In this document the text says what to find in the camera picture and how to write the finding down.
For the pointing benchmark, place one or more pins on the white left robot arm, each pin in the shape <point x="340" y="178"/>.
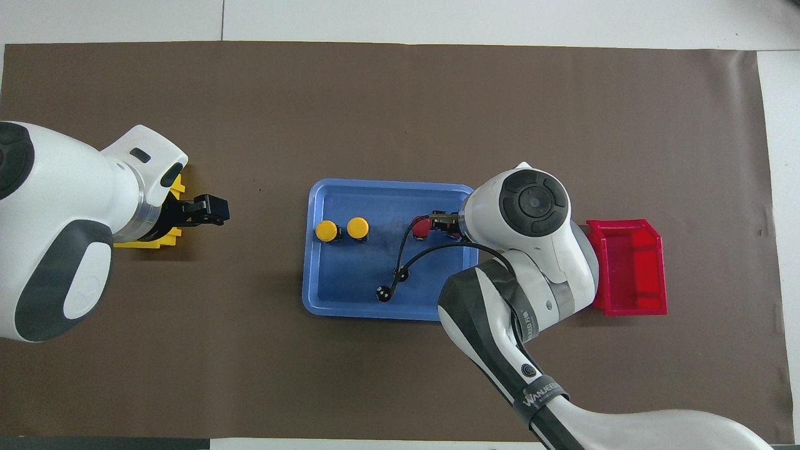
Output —
<point x="56" y="219"/>

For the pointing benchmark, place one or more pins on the yellow plastic bin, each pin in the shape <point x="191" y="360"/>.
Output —
<point x="178" y="184"/>

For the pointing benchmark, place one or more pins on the brown table mat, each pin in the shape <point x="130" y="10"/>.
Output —
<point x="387" y="106"/>

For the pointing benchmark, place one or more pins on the black cylinder part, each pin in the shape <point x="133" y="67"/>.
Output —
<point x="403" y="274"/>
<point x="383" y="294"/>

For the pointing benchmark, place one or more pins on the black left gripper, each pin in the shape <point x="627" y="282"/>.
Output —
<point x="178" y="214"/>

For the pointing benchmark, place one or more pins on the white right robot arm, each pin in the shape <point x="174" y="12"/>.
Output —
<point x="550" y="275"/>

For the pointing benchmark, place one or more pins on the yellow push button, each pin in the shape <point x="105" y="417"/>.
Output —
<point x="326" y="231"/>
<point x="357" y="227"/>

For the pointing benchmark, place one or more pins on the blue plastic tray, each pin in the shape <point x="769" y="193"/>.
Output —
<point x="350" y="281"/>

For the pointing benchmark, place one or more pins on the red plastic bin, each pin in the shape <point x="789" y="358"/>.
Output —
<point x="631" y="269"/>

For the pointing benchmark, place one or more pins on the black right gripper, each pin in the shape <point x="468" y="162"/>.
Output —
<point x="456" y="225"/>

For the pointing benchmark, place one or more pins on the red push button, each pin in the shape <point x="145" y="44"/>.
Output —
<point x="421" y="228"/>
<point x="456" y="236"/>

